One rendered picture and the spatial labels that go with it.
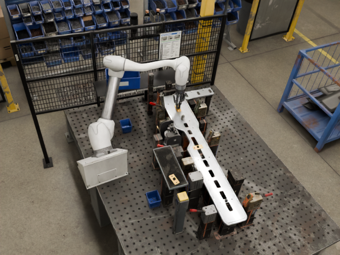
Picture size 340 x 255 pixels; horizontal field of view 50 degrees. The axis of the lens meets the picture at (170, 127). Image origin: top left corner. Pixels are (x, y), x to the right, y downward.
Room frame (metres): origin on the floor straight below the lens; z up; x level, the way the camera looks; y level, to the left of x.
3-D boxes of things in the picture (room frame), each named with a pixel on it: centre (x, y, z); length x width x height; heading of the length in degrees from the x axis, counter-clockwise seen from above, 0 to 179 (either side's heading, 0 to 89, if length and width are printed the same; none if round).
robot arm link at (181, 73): (2.38, -0.06, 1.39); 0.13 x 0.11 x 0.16; 176
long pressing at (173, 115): (1.93, -0.26, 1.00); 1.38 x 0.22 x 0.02; 23
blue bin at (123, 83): (2.61, 0.47, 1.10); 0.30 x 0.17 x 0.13; 104
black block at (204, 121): (2.26, -0.29, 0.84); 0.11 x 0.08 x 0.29; 113
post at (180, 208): (1.36, -0.13, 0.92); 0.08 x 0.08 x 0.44; 23
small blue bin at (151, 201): (1.57, 0.08, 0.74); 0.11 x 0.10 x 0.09; 23
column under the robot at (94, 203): (1.89, 0.52, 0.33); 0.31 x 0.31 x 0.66; 30
